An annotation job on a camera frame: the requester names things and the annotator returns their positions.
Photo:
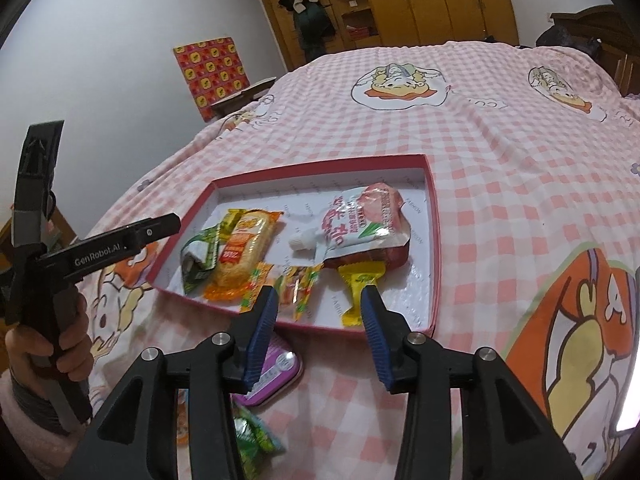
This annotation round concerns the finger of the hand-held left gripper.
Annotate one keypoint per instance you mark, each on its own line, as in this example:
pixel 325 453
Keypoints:
pixel 155 230

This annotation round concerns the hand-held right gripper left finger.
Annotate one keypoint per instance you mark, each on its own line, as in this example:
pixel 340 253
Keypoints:
pixel 262 335

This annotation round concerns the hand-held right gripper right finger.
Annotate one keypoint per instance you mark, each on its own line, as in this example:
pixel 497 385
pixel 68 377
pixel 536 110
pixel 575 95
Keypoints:
pixel 377 340

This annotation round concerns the purple tin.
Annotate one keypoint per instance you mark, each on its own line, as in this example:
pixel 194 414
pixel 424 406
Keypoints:
pixel 277 367

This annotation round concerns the yellow packet with green print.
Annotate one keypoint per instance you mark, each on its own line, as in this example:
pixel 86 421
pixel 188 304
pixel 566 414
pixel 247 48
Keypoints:
pixel 357 290

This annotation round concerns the large green snack packet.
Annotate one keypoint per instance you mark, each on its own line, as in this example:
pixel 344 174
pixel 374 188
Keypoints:
pixel 200 260

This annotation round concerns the clear bag of colourful candies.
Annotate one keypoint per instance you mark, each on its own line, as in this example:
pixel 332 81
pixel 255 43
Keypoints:
pixel 295 287

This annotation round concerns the yellow orange rice cracker packet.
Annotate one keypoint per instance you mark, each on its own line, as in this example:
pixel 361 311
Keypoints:
pixel 245 250

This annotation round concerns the shallow red cardboard box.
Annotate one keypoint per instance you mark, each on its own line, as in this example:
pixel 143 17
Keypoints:
pixel 415 260

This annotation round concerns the small green candy packet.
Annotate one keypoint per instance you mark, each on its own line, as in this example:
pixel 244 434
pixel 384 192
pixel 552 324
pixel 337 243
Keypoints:
pixel 255 440

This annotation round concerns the white pink spout pouch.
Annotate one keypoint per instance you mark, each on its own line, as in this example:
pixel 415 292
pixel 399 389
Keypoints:
pixel 360 220

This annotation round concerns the person's left forearm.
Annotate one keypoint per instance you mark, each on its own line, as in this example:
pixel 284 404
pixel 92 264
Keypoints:
pixel 30 440

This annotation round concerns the person's left hand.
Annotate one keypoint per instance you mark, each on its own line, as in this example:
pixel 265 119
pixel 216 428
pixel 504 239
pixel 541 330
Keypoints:
pixel 75 340

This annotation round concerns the open brown cardboard box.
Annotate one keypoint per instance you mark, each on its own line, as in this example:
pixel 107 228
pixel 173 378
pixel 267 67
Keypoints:
pixel 240 97

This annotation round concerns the hanging dark clothes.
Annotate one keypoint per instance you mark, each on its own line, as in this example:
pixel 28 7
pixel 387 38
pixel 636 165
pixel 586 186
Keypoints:
pixel 312 25

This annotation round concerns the small red box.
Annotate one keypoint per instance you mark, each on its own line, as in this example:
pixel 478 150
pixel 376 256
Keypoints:
pixel 357 34

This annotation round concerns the wooden wardrobe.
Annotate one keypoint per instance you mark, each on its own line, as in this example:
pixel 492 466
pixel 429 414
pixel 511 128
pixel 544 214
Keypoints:
pixel 440 0

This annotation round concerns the purple frilled cloth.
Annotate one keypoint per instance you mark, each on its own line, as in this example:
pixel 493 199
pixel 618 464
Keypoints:
pixel 632 96

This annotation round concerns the dark cloth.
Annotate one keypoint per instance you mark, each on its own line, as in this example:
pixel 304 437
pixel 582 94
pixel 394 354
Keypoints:
pixel 565 37

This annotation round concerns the dark wooden headboard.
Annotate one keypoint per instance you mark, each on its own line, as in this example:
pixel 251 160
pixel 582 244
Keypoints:
pixel 615 50

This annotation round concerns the red yellow wall poster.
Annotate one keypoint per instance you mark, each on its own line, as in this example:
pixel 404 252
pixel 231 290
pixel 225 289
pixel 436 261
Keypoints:
pixel 212 75

